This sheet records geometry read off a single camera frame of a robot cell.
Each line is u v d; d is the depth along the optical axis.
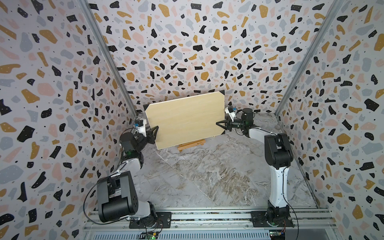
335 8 0.71
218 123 0.94
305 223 0.75
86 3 0.69
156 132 0.83
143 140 0.73
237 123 0.90
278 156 0.60
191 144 0.97
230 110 0.88
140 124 0.71
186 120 0.88
